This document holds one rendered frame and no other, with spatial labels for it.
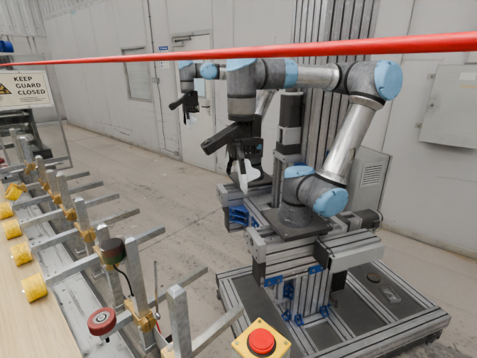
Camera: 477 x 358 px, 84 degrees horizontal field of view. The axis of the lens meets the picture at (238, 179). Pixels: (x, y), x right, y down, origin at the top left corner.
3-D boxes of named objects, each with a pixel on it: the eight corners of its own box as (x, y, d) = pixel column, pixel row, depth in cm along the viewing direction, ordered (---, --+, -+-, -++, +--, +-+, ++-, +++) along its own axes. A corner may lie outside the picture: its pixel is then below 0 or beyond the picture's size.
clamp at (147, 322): (138, 302, 99) (136, 293, 97) (157, 326, 90) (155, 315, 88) (123, 312, 95) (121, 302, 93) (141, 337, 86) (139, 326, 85)
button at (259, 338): (260, 329, 46) (260, 322, 45) (278, 345, 43) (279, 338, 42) (243, 345, 43) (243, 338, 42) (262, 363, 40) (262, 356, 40)
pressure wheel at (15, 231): (15, 215, 123) (20, 229, 121) (18, 224, 129) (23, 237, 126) (-2, 220, 119) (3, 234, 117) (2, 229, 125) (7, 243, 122)
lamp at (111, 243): (129, 290, 87) (117, 235, 78) (137, 300, 83) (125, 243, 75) (111, 300, 83) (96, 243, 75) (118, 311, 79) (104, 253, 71)
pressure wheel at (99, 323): (115, 325, 93) (108, 301, 88) (125, 341, 88) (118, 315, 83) (90, 341, 88) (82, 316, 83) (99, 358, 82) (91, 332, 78)
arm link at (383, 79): (312, 205, 106) (373, 69, 95) (341, 223, 94) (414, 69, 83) (290, 200, 100) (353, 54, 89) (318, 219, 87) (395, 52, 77)
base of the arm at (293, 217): (300, 207, 122) (302, 187, 118) (320, 224, 109) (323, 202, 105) (270, 212, 117) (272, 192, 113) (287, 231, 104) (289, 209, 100)
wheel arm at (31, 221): (117, 196, 157) (116, 190, 155) (120, 197, 155) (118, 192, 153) (11, 229, 124) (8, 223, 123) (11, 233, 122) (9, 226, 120)
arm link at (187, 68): (194, 58, 134) (177, 58, 133) (196, 82, 139) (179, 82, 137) (194, 59, 141) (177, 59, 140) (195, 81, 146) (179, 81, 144)
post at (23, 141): (42, 194, 212) (23, 136, 194) (43, 196, 210) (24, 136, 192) (37, 196, 210) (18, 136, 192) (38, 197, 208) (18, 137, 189)
